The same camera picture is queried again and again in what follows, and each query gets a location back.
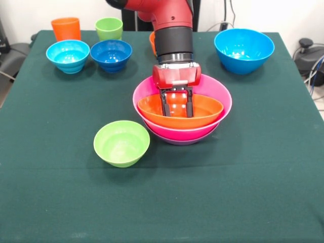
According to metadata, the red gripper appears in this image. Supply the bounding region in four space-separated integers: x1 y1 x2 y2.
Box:
152 63 203 118

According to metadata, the wide orange bowl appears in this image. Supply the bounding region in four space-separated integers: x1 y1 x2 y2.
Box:
137 93 224 130

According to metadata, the large pink bowl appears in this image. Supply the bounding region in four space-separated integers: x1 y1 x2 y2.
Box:
132 73 233 141

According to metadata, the purple bowl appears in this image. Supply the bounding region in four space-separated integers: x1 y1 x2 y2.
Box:
163 134 205 146

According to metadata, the small green bowl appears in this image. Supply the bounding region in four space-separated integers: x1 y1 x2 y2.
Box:
93 120 151 168

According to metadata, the small dark blue bowl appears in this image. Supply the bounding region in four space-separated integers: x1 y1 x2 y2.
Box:
90 39 133 74

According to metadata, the small light blue bowl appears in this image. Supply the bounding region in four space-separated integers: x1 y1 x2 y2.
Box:
46 39 91 74

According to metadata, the orange cup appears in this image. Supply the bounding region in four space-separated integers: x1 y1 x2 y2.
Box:
51 17 82 42

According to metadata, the small deep orange bowl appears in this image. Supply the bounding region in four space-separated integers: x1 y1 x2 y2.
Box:
149 31 157 58

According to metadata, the medium blue bowl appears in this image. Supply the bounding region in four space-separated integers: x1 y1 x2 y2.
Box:
214 28 275 75

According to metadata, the dark green tablecloth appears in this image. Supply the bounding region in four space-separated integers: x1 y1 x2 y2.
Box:
0 30 324 243

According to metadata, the green cup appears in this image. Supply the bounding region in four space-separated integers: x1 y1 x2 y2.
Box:
95 17 124 42

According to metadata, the grey wheeled floor base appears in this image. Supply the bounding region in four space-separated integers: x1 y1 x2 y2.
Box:
293 37 324 76
0 43 32 76

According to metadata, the tangle of floor cables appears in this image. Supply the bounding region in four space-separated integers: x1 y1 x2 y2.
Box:
303 54 324 112

